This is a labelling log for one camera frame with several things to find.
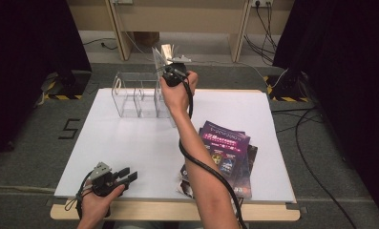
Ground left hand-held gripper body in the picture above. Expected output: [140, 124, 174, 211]
[90, 161, 126, 198]

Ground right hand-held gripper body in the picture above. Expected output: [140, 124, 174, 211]
[161, 55, 193, 88]

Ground white magazine with picture grid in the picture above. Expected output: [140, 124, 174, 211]
[151, 43, 182, 129]

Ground clear acrylic book rack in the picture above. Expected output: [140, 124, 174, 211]
[111, 72, 179, 119]

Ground black magazine with red graphic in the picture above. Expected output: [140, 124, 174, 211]
[177, 144, 259, 199]

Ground person's left hand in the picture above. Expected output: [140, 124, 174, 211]
[79, 185, 127, 224]

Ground person's right hand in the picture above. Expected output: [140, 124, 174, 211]
[159, 70, 200, 118]

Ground white table cover board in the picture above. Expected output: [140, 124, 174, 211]
[53, 87, 297, 204]

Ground light wooden table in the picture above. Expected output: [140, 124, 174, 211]
[49, 88, 302, 222]

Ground brown cardboard box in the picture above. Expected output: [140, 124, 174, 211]
[133, 31, 161, 49]

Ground beige wooden desk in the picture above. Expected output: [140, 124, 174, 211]
[66, 0, 296, 63]

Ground hazard-striped black stand base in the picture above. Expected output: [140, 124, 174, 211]
[43, 70, 94, 101]
[263, 73, 309, 103]

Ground black curtain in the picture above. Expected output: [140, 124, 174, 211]
[0, 0, 93, 168]
[272, 0, 379, 220]

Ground left hand-held gripper cable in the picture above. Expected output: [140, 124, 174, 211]
[64, 170, 95, 220]

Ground grey metal table bracket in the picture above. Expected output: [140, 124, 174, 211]
[45, 196, 68, 208]
[284, 202, 308, 214]

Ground thin white cable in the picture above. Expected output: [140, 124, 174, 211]
[123, 30, 288, 91]

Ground black floor cable with plug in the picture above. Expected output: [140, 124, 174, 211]
[81, 37, 118, 52]

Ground bundle of black wall cables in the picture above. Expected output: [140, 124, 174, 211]
[243, 1, 279, 66]

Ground white wall socket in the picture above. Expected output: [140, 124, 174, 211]
[250, 0, 274, 8]

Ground long black floor cable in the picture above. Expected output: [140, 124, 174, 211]
[294, 107, 358, 229]

